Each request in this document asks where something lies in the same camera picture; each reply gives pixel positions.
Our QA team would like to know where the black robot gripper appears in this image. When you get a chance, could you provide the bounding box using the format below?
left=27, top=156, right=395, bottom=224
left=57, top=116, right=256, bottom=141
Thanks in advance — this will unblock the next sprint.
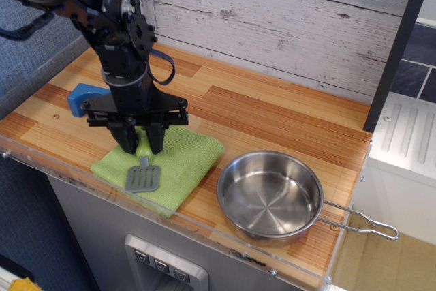
left=80, top=75, right=189, bottom=153

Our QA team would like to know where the green handled grey spatula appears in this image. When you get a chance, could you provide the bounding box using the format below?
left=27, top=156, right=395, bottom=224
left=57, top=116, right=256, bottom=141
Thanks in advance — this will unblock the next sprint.
left=125, top=127, right=161, bottom=193

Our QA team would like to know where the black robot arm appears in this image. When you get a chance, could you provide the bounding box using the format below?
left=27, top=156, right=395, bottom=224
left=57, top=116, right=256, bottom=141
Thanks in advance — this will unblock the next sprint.
left=1, top=0, right=189, bottom=153

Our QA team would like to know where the green folded cloth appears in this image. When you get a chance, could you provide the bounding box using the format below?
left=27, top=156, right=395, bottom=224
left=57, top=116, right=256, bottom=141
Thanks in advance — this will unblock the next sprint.
left=91, top=126, right=224, bottom=219

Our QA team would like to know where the blue arch block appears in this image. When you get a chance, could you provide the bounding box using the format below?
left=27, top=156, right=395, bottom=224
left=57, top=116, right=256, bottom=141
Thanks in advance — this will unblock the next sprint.
left=67, top=83, right=110, bottom=117

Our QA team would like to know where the clear acrylic front guard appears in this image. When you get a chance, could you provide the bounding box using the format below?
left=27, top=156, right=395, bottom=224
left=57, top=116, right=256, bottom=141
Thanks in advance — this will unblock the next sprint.
left=0, top=134, right=348, bottom=291

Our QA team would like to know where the grey control panel with buttons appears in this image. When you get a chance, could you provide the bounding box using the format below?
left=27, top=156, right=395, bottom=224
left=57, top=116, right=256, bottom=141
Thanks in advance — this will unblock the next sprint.
left=125, top=234, right=209, bottom=290

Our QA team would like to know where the yellow object at corner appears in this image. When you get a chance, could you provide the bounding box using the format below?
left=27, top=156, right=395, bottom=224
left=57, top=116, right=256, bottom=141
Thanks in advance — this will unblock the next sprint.
left=7, top=278, right=42, bottom=291

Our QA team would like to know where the white ridged side counter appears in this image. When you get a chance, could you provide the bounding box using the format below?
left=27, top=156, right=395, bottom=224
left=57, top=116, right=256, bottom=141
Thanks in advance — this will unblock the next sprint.
left=352, top=93, right=435, bottom=243

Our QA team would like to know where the silver pot with wire handle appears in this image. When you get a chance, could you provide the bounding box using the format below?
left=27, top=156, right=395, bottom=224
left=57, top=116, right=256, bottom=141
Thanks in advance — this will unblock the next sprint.
left=216, top=151, right=400, bottom=247

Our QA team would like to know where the dark right vertical post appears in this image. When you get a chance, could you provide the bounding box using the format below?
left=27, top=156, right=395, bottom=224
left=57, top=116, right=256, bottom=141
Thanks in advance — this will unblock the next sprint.
left=363, top=0, right=424, bottom=133

